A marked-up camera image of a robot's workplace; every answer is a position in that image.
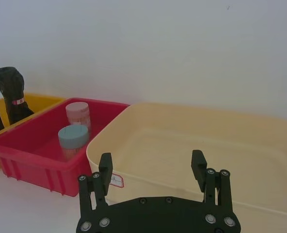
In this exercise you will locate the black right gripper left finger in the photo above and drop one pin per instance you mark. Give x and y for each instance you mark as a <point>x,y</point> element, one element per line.
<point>90,194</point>

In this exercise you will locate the red plastic bin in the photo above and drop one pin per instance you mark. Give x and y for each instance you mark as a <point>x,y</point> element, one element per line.
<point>24,148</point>

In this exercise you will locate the black folded umbrella with tag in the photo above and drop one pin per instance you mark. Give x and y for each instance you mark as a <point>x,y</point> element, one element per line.
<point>12,83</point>

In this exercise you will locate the jar with pink lid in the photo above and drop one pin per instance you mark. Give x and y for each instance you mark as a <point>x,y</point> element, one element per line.
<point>78,114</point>

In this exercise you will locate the yellow plastic bin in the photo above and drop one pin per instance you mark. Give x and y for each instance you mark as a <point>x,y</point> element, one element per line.
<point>38,102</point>

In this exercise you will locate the white red-edged sticker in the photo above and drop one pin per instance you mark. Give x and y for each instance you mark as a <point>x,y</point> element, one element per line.
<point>117,180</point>

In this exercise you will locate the jar with blue lid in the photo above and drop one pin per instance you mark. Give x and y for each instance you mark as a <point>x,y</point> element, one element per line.
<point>72,136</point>

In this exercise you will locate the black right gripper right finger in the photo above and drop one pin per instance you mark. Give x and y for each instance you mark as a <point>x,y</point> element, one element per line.
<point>218,189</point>

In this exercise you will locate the cream plastic bin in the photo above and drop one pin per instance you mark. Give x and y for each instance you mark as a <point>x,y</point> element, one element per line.
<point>182,126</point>

